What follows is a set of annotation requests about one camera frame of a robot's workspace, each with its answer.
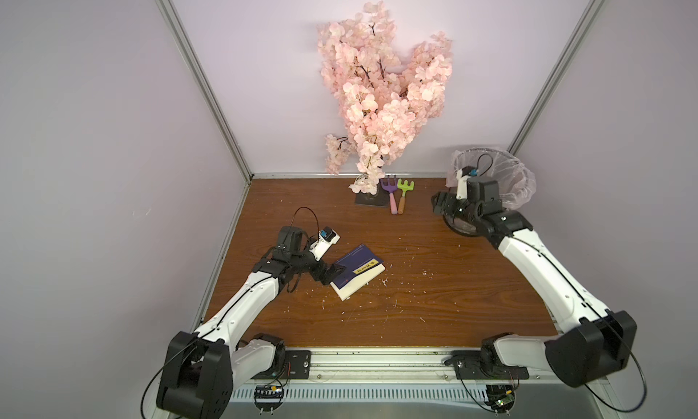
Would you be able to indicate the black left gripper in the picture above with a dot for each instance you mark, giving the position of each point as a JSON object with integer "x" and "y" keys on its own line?
{"x": 327, "y": 275}

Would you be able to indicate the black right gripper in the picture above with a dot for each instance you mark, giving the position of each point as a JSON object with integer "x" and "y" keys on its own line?
{"x": 450, "y": 204}

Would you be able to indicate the dark blue book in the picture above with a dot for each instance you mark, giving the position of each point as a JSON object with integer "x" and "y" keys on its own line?
{"x": 355, "y": 270}

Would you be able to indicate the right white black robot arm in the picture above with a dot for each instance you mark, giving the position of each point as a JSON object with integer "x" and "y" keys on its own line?
{"x": 593, "y": 341}

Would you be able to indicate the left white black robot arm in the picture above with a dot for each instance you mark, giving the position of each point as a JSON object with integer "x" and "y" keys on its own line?
{"x": 210, "y": 399}

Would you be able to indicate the clear plastic bin liner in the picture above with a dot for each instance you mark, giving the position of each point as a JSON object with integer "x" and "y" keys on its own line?
{"x": 517, "y": 183}

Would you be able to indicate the pink cherry blossom tree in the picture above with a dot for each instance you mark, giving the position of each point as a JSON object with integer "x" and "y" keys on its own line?
{"x": 384, "y": 101}

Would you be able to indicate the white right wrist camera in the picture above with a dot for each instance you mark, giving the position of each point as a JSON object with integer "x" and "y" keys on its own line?
{"x": 463, "y": 175}

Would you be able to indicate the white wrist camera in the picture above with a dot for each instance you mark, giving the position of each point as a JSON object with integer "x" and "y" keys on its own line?
{"x": 326, "y": 238}
{"x": 463, "y": 175}

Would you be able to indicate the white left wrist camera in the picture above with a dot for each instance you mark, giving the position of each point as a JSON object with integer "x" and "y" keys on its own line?
{"x": 326, "y": 238}

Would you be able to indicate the green rake wooden handle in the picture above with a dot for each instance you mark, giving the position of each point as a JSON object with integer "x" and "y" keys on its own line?
{"x": 405, "y": 186}

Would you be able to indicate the purple fork pink handle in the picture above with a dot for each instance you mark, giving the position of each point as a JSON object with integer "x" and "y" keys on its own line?
{"x": 389, "y": 184}

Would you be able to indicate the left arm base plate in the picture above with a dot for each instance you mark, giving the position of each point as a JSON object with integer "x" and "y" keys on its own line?
{"x": 291, "y": 365}

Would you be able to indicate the aluminium front rail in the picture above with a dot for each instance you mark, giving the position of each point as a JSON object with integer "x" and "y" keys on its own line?
{"x": 346, "y": 365}

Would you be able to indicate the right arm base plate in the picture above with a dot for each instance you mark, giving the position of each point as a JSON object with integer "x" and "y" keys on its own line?
{"x": 478, "y": 365}

